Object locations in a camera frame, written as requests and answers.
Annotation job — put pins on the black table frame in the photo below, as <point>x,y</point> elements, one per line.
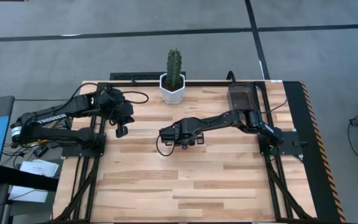
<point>204,83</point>

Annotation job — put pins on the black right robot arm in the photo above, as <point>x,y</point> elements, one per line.
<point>222,119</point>

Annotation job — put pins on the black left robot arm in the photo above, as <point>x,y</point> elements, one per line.
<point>54,119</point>

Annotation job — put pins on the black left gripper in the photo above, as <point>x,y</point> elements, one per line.
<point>117,105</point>

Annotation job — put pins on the white paper sheet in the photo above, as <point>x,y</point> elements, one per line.
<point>39,168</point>
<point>26,194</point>

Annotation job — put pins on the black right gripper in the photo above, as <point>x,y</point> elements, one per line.
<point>182,132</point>

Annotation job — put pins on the black board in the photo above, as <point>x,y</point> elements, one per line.
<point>26,182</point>

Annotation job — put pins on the grey plastic basket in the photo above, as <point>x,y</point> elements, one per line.
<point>241,96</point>

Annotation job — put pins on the small black device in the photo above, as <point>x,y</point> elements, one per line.
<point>40,151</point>

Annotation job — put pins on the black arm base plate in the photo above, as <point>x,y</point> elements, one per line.
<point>291,151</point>
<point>73,152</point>

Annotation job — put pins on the white plant pot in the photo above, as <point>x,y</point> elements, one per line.
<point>172,95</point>

